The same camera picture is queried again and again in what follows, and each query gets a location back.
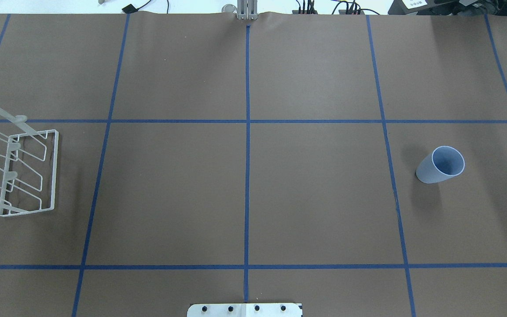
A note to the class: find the light blue plastic cup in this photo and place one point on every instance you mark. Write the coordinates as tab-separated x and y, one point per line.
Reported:
443	163

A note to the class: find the orange black usb hub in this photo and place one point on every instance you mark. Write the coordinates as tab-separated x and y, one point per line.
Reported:
305	11

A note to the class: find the small black device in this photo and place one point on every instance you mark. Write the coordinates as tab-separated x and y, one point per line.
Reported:
129	9

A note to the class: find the black laptop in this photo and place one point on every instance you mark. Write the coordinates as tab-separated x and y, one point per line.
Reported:
448	7

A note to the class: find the aluminium frame post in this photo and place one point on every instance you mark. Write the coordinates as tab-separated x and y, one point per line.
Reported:
247	10

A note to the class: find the white central robot pedestal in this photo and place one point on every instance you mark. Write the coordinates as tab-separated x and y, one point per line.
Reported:
245	310

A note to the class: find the white wire cup rack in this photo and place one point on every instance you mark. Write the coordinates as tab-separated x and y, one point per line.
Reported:
28	166

